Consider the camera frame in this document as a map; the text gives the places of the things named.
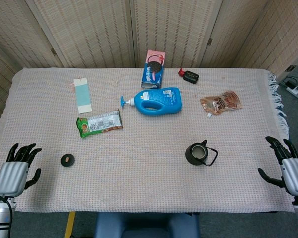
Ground black bottle red cap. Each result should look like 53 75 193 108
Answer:
178 67 200 84

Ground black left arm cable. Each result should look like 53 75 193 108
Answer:
0 195 13 238

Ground black teapot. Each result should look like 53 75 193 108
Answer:
185 140 219 167

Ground green snack packet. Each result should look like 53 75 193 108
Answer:
76 110 123 138

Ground woven folding screen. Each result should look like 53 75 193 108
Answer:
0 0 298 119

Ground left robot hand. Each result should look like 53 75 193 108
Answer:
0 143 43 197

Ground yellow floor tape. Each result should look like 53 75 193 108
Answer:
64 212 75 238

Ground brown spout pouch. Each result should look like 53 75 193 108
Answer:
199 90 243 119

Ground blue pink cookie box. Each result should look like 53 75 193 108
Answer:
140 49 166 90

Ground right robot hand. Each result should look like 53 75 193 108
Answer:
257 136 298 198

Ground pale woven tablecloth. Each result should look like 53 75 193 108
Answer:
0 67 298 214

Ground blue padded seat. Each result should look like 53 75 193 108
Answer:
94 212 201 238

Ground blue detergent pump bottle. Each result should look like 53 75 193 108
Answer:
121 87 182 117

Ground black tape roll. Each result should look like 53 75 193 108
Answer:
60 153 75 168

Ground white teal paper card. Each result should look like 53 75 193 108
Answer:
73 77 93 115

